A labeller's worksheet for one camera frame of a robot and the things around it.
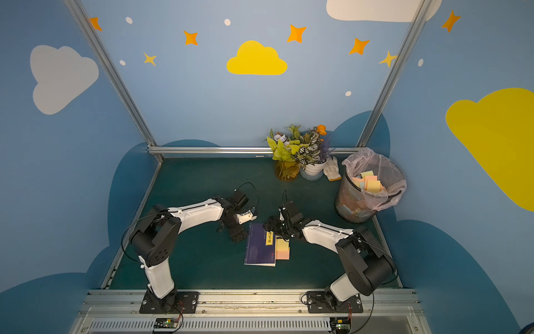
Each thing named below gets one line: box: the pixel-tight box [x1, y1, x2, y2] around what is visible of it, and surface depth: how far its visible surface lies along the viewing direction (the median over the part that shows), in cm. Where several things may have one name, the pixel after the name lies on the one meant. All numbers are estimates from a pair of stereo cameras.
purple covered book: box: [243, 222, 277, 267], surface depth 88 cm
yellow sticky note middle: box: [275, 237, 290, 251], surface depth 87 cm
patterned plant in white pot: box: [298, 123, 331, 181], surface depth 96 cm
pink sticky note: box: [275, 249, 290, 260], surface depth 87 cm
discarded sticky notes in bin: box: [351, 170, 386, 193], surface depth 95 cm
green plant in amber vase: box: [267, 123, 302, 182], surface depth 103 cm
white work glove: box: [323, 155, 343, 182], surface depth 117 cm
